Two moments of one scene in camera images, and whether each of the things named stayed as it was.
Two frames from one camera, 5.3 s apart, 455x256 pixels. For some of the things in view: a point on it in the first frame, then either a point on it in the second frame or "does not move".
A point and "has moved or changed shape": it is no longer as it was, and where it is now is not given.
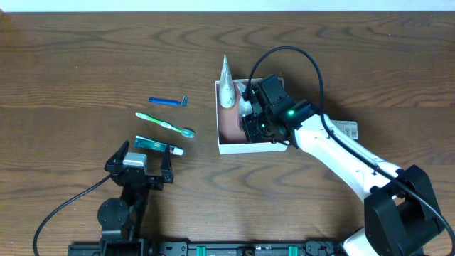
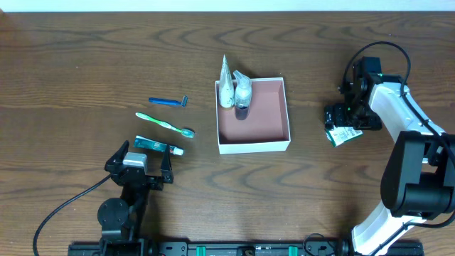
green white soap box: (350, 128) has moved or changed shape
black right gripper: (251, 125) to (334, 116)
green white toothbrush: (184, 131) does not move
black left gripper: (143, 178) does not move
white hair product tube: (227, 89) does not move
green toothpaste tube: (142, 142) does not move
